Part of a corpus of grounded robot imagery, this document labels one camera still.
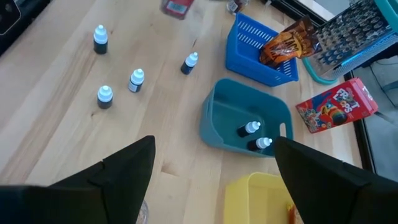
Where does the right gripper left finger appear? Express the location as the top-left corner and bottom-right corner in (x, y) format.
(0, 135), (156, 224)

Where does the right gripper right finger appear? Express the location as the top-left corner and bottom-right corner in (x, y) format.
(272, 136), (398, 224)

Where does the red Froot Loops cereal box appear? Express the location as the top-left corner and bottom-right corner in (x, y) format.
(295, 77), (379, 134)

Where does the dark dropper bottle white cap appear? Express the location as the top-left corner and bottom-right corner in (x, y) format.
(247, 136), (274, 152)
(180, 52), (199, 75)
(236, 120), (262, 138)

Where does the brown taco seasoning packet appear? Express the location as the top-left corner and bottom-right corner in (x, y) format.
(259, 15), (323, 70)

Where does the red smoked paprika tin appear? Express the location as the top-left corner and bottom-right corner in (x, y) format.
(160, 0), (195, 21)

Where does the yellow plastic bin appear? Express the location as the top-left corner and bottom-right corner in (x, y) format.
(223, 172), (304, 224)

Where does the purple-label dropper bottle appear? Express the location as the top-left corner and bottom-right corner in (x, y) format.
(96, 85), (114, 110)

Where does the blue-label dropper bottle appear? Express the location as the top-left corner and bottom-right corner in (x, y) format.
(128, 68), (146, 93)

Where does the teal plastic bin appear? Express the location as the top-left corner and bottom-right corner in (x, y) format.
(198, 77), (295, 159)

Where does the black liquid dropper bottle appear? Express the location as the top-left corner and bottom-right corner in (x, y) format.
(93, 24), (109, 55)

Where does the steel box grater teal trim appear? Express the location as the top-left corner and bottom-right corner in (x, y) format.
(301, 0), (398, 86)

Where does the blue slotted plastic basket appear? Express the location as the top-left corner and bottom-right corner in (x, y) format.
(225, 12), (300, 88)

